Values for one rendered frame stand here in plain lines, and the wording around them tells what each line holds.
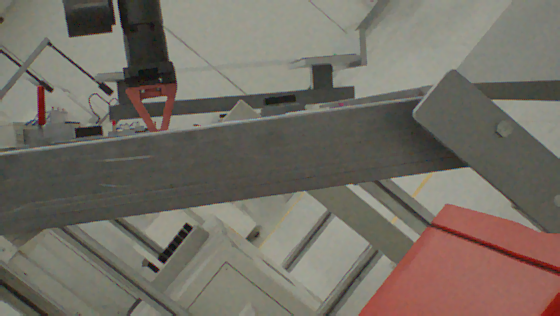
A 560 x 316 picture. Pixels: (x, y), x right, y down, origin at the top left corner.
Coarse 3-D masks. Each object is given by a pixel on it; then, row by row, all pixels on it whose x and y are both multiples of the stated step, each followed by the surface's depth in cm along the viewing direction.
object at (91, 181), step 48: (96, 144) 63; (144, 144) 63; (192, 144) 64; (240, 144) 64; (288, 144) 65; (336, 144) 65; (384, 144) 66; (432, 144) 66; (0, 192) 62; (48, 192) 63; (96, 192) 63; (144, 192) 64; (192, 192) 64; (240, 192) 65; (288, 192) 65
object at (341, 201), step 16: (240, 112) 160; (256, 112) 161; (320, 192) 163; (336, 192) 163; (352, 192) 164; (336, 208) 164; (352, 208) 164; (368, 208) 164; (352, 224) 164; (368, 224) 165; (384, 224) 165; (368, 240) 165; (384, 240) 165; (400, 240) 165; (400, 256) 166
